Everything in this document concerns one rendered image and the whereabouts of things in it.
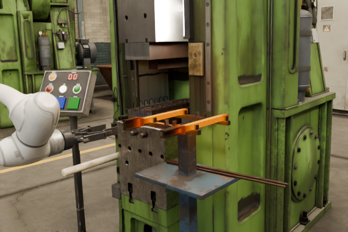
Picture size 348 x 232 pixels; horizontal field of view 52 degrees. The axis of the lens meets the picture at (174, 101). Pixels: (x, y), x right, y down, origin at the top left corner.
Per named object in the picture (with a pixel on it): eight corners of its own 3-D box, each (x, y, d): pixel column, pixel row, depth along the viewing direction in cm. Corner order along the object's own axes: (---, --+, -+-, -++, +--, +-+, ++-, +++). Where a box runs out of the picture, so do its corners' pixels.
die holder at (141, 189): (166, 211, 192) (163, 129, 185) (119, 192, 217) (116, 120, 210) (224, 179, 233) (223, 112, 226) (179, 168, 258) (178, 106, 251)
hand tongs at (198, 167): (288, 185, 148) (288, 182, 148) (285, 188, 145) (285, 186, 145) (171, 161, 182) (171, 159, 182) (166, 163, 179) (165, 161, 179)
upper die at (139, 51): (149, 60, 193) (148, 42, 191) (125, 59, 206) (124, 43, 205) (197, 56, 224) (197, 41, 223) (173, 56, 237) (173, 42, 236)
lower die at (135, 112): (151, 124, 199) (151, 109, 197) (128, 119, 212) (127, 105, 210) (198, 112, 230) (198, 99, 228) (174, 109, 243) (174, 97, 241)
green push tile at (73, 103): (77, 109, 216) (80, 97, 219) (66, 108, 218) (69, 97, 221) (78, 110, 218) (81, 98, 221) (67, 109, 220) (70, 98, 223)
